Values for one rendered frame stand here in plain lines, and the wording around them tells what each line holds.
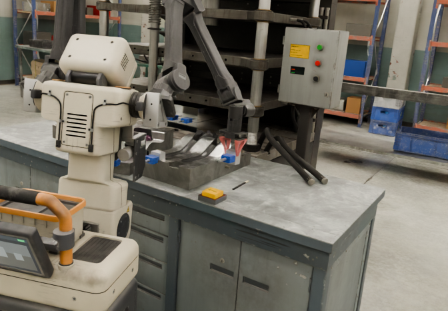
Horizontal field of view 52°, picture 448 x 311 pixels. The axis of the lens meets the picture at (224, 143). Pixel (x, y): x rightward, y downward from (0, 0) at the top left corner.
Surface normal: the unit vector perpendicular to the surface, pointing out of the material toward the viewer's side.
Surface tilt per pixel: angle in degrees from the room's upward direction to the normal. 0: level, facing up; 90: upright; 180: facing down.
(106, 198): 82
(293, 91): 90
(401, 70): 90
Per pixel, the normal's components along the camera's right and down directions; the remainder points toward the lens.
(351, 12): -0.54, 0.17
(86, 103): -0.22, 0.09
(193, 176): 0.84, 0.19
